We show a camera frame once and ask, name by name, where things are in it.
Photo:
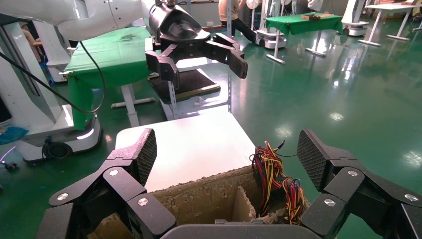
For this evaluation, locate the blue bag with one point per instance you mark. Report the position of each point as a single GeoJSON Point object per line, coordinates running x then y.
{"type": "Point", "coordinates": [11, 135]}

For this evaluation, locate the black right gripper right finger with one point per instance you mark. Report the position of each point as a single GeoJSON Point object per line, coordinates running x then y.
{"type": "Point", "coordinates": [343, 183]}

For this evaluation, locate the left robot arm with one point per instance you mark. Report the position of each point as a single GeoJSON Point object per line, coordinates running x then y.
{"type": "Point", "coordinates": [82, 19]}

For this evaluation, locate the white robot body with base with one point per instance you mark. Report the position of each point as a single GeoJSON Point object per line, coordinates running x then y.
{"type": "Point", "coordinates": [33, 109]}

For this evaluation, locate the small white shelf part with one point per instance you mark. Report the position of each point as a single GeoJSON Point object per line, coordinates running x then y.
{"type": "Point", "coordinates": [199, 101]}

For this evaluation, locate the large green tablecloth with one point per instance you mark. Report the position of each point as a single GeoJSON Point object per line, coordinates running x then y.
{"type": "Point", "coordinates": [112, 59]}

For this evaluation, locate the white standing fan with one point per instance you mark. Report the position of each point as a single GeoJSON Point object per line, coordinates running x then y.
{"type": "Point", "coordinates": [252, 3]}

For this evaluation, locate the small green tablecloth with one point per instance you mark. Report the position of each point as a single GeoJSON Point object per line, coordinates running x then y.
{"type": "Point", "coordinates": [296, 26]}

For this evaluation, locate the white wheeled robot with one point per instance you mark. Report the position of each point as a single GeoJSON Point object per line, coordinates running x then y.
{"type": "Point", "coordinates": [52, 49]}
{"type": "Point", "coordinates": [354, 24]}
{"type": "Point", "coordinates": [270, 36]}

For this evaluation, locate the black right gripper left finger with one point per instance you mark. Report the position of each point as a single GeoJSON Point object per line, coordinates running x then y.
{"type": "Point", "coordinates": [125, 184]}

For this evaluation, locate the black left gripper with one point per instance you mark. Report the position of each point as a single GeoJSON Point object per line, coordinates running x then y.
{"type": "Point", "coordinates": [178, 29]}

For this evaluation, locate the white bare table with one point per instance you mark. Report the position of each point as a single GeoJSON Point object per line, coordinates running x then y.
{"type": "Point", "coordinates": [392, 6]}

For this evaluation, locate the worn cardboard divider box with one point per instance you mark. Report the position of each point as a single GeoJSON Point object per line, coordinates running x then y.
{"type": "Point", "coordinates": [204, 201]}

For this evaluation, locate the wooden blocks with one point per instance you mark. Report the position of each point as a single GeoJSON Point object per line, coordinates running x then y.
{"type": "Point", "coordinates": [313, 16]}

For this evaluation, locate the person in beige shirt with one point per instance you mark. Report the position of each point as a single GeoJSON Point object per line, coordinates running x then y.
{"type": "Point", "coordinates": [227, 10]}

